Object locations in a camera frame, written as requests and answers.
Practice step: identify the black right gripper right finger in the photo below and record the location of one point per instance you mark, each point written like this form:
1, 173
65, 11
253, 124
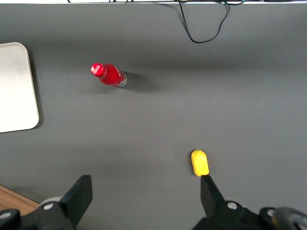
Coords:
211, 198

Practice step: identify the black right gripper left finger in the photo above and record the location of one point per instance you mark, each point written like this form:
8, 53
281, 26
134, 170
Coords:
76, 201

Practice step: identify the beige plastic tray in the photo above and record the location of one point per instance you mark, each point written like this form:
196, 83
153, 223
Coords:
14, 88

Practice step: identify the yellow lemon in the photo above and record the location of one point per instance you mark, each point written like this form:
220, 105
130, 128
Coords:
200, 163

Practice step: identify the wooden drawer cabinet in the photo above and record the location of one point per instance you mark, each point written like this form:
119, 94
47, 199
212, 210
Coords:
14, 198

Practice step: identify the red cola bottle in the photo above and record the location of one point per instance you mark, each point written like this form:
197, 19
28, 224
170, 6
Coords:
109, 74

